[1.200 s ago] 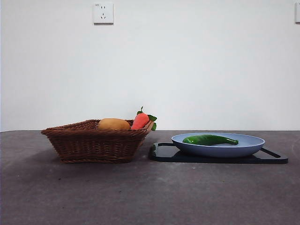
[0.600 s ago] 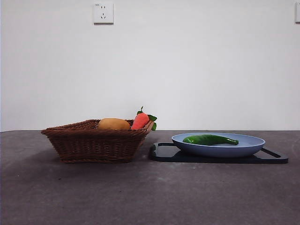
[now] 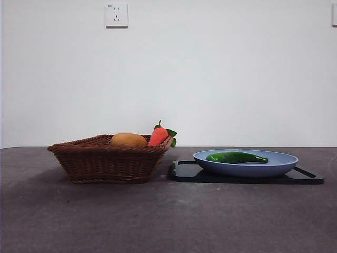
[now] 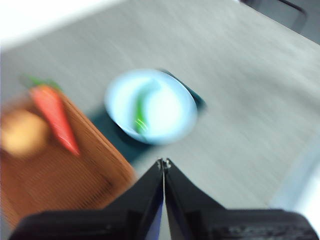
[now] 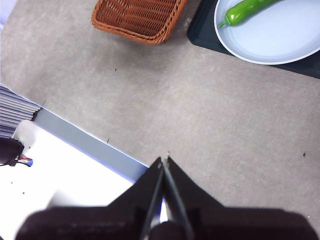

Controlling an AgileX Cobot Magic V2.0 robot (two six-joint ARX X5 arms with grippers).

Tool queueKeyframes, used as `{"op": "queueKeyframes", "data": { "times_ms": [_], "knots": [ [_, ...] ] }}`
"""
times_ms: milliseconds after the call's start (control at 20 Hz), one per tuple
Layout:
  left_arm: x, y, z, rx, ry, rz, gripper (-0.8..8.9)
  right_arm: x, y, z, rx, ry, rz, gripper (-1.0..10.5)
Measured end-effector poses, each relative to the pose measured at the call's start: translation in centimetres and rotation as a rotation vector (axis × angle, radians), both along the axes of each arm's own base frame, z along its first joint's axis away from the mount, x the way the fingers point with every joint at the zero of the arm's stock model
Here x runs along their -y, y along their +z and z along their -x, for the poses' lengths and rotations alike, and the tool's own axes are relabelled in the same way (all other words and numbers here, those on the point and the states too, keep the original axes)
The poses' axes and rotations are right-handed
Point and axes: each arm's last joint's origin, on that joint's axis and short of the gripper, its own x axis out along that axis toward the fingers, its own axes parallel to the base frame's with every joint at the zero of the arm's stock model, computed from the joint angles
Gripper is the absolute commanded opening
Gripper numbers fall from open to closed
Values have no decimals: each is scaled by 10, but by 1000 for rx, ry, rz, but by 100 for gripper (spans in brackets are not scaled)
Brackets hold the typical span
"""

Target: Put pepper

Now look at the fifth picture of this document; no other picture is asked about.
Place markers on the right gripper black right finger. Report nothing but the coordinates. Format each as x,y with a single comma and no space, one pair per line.
237,222

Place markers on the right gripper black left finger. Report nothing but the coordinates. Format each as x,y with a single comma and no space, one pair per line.
100,222

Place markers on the light blue round plate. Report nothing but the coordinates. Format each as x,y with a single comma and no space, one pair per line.
270,40

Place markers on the long green pepper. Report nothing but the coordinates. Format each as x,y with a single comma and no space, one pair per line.
245,11

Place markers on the black rounded object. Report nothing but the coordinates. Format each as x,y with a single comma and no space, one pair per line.
10,151

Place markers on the grey ribbed panel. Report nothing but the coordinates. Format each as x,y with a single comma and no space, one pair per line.
15,110

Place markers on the dark rectangular tray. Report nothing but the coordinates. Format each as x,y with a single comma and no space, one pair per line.
203,32

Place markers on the brown wicker basket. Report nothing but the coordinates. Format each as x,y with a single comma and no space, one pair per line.
140,17

